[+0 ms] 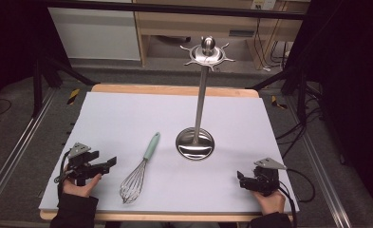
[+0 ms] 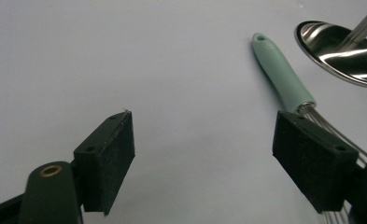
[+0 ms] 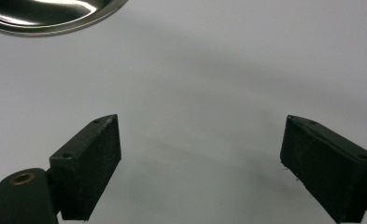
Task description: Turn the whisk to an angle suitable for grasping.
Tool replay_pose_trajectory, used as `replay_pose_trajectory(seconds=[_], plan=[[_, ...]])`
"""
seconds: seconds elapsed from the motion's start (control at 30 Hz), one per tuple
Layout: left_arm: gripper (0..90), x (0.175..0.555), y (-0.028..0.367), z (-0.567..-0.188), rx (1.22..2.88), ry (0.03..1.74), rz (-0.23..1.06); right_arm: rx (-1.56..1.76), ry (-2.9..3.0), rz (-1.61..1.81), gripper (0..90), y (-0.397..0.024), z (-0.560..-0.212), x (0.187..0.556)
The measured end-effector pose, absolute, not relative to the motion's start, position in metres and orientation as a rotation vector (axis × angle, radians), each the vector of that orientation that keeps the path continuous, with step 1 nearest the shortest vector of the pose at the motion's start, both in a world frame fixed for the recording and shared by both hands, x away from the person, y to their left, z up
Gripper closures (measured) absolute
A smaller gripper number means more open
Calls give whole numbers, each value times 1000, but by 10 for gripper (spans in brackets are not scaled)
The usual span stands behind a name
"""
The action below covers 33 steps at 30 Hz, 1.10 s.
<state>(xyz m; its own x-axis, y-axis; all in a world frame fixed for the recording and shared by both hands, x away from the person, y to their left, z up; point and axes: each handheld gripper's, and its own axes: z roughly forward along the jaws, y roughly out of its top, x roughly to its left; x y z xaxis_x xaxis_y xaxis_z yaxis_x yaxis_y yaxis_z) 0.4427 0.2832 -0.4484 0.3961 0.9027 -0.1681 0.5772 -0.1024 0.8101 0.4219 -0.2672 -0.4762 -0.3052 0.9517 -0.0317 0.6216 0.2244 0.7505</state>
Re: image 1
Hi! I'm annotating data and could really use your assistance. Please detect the metal floor rail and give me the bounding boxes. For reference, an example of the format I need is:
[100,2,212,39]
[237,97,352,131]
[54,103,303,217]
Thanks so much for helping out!
[0,87,58,220]
[287,94,354,228]

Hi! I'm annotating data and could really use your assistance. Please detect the person's right hand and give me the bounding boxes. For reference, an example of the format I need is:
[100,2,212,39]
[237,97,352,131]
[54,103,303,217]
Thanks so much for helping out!
[252,189,287,216]

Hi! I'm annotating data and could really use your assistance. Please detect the black floor cables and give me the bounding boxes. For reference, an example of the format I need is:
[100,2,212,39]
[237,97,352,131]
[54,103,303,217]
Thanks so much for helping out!
[274,106,322,203]

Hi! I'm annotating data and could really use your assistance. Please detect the wooden table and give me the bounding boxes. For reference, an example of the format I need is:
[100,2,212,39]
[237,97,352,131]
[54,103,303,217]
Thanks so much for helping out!
[39,83,294,223]

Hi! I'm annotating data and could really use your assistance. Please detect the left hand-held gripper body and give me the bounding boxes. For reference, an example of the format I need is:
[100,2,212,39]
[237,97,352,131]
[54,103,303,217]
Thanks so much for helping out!
[67,142,101,187]

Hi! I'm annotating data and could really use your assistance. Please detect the hand-held gripper cable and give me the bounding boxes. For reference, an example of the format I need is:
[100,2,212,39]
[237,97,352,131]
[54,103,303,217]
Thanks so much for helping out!
[53,149,72,199]
[277,184,299,228]

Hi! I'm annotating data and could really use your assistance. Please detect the right hand-held gripper cable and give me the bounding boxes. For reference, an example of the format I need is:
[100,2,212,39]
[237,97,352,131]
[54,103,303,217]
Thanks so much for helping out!
[277,184,299,228]

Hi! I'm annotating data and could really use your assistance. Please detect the black metal stand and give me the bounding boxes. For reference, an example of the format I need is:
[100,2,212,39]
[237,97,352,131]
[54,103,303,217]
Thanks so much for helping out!
[31,56,97,119]
[245,65,323,125]

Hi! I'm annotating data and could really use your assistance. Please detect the person's left hand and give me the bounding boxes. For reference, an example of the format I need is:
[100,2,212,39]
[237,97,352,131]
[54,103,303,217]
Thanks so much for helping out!
[62,164,103,199]

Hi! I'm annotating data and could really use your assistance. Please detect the steel utensil stand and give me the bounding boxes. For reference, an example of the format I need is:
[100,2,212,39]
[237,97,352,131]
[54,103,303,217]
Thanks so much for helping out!
[175,35,236,162]

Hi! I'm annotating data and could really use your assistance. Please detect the white wall socket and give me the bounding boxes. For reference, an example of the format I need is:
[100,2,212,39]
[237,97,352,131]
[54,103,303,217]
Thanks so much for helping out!
[251,0,276,10]

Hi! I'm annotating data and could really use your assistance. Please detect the black cables by cabinet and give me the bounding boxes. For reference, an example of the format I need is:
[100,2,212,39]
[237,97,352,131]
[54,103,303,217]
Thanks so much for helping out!
[252,18,290,71]

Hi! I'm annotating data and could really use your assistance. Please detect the white cabinet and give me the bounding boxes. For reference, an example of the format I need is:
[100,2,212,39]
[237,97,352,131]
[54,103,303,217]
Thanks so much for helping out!
[47,7,141,62]

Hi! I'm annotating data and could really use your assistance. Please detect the white table mat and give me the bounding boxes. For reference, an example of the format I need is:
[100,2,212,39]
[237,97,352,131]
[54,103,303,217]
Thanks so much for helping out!
[38,91,300,214]

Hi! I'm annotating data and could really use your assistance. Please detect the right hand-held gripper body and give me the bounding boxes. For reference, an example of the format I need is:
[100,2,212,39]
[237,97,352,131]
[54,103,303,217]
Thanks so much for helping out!
[243,157,289,197]

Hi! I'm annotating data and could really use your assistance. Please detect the left hand-held gripper cable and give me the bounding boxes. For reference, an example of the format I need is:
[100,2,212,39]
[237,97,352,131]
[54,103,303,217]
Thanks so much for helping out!
[53,149,72,199]

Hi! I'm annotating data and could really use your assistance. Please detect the black frame crossbar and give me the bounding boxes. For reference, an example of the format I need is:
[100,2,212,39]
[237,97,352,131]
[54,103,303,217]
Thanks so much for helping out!
[43,0,306,21]

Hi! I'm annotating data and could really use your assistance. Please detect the yellow black floor tape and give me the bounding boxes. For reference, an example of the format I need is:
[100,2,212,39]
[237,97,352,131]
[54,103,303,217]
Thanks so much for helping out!
[66,87,81,105]
[270,94,289,110]

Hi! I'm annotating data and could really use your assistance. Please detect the whisk with mint green handle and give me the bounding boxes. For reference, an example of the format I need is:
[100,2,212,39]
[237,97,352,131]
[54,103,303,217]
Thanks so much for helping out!
[119,131,161,204]

